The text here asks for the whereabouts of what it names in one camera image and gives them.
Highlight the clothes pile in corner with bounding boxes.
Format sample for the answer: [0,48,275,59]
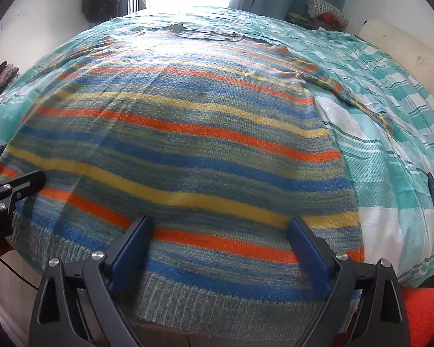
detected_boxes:
[285,0,349,32]

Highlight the red fleece garment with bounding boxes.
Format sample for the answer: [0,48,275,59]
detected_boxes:
[403,287,434,347]

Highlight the thin black cable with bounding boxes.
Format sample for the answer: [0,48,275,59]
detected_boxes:
[0,254,41,291]

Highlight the striped knit sweater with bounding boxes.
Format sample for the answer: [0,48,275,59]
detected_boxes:
[0,29,365,340]

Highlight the cream headboard cushion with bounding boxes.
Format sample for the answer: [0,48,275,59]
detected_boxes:
[358,19,434,96]

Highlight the teal white plaid bedspread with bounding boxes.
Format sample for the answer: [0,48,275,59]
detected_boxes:
[0,8,434,287]

